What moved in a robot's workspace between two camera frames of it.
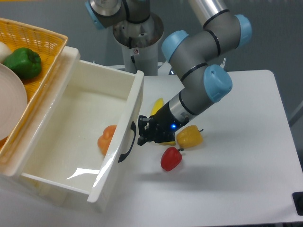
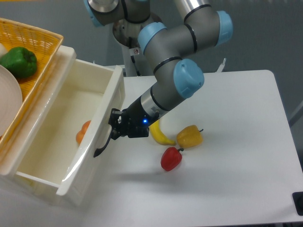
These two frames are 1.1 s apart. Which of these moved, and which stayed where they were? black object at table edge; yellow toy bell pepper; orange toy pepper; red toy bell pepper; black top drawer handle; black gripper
Moved: black gripper; orange toy pepper; black top drawer handle
Stayed: red toy bell pepper; black object at table edge; yellow toy bell pepper
